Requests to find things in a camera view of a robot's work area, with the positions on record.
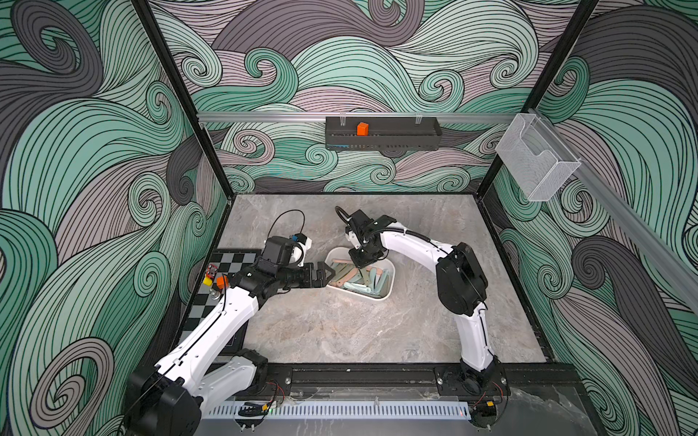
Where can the white storage box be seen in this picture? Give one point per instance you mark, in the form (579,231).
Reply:
(339,259)

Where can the orange cube on shelf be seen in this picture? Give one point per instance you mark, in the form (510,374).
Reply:
(362,129)

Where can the small colourful toy blocks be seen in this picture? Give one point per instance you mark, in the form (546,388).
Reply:
(215,281)

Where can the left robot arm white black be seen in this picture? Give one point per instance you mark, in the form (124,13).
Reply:
(171,397)

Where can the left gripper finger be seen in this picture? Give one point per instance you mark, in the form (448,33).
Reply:
(328,270)
(329,283)

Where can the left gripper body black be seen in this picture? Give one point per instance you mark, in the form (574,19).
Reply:
(299,277)

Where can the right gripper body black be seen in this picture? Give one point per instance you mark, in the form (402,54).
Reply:
(367,254)

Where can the aluminium rail right wall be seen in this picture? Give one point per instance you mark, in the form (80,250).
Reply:
(669,265)

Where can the aluminium rail wall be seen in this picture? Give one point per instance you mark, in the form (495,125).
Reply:
(669,265)
(317,117)

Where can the white slotted cable duct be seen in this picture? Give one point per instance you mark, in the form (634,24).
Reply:
(372,410)

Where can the clear plastic wall bin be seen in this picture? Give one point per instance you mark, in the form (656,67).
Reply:
(536,156)

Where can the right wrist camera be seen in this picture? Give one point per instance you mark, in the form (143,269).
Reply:
(362,229)

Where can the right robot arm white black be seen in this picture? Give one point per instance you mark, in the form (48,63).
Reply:
(460,280)

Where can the pink folding knife top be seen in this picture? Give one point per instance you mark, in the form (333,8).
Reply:
(364,277)

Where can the aluminium rail back wall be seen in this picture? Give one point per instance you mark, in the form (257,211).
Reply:
(317,117)

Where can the checkerboard mat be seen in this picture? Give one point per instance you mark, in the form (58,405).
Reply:
(228,262)

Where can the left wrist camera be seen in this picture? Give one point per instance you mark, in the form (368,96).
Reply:
(283,252)

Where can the black wall shelf tray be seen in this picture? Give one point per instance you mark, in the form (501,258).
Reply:
(385,134)

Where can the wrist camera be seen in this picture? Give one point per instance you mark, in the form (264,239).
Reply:
(362,229)
(283,252)

